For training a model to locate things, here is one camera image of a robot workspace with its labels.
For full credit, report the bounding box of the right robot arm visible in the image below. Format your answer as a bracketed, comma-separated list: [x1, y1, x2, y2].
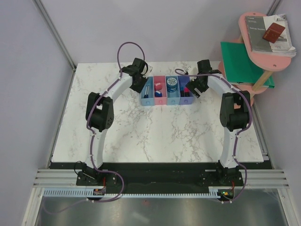
[186, 59, 252, 169]

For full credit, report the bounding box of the pink bin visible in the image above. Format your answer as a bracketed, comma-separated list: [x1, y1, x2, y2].
[153, 76, 167, 105]

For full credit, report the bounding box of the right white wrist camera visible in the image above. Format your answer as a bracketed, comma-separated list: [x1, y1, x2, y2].
[187, 67, 198, 75]

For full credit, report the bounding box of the light blue bin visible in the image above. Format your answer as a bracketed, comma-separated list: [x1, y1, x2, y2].
[140, 76, 155, 106]
[166, 76, 180, 105]

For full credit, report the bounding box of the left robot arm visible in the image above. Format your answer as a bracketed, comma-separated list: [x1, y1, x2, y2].
[86, 58, 149, 185]

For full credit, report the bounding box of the white slotted cable duct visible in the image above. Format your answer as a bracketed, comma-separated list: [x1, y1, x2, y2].
[43, 187, 233, 199]

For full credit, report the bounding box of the green folder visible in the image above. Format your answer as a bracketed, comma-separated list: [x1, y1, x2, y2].
[218, 42, 264, 92]

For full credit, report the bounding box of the pink eraser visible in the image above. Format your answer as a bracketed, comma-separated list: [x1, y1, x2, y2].
[154, 82, 162, 91]

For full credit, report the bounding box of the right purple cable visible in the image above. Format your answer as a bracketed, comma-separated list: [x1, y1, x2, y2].
[175, 68, 253, 204]

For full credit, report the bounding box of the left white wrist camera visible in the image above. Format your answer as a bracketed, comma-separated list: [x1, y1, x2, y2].
[143, 65, 153, 76]

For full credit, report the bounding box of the white spiral notebook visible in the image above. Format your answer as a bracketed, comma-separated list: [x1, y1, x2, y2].
[263, 14, 296, 57]

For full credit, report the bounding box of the blue eraser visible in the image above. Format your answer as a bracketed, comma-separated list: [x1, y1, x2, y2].
[154, 90, 163, 97]

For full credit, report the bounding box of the blue-capped white pen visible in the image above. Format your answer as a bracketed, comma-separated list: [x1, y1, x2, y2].
[145, 86, 150, 98]

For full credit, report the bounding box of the grey setup guide booklet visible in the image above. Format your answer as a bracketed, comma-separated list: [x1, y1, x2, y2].
[245, 16, 272, 52]

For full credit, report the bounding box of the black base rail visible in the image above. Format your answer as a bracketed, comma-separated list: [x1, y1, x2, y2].
[50, 161, 272, 194]

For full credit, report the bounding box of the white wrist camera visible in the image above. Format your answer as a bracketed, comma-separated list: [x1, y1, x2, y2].
[143, 65, 153, 76]
[187, 67, 198, 75]

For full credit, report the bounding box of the pink two-tier stand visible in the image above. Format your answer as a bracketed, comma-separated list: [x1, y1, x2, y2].
[233, 12, 292, 97]

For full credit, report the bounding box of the dark red card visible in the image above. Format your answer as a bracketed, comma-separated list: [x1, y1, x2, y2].
[262, 23, 285, 43]

